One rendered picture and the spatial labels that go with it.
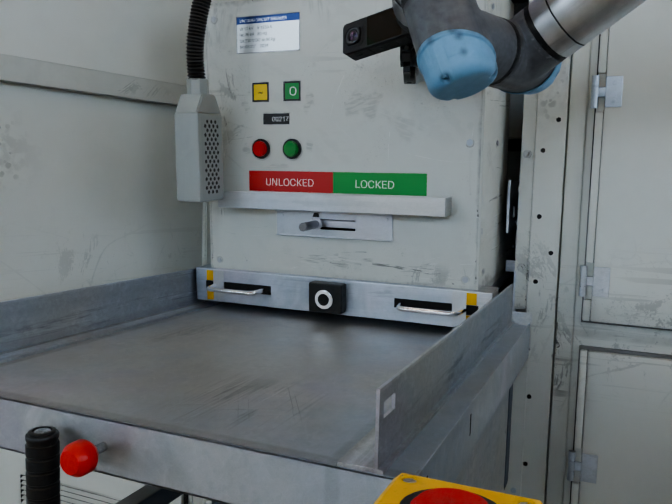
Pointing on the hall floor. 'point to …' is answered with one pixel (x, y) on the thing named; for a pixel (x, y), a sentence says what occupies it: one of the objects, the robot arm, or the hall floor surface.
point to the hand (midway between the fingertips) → (410, 74)
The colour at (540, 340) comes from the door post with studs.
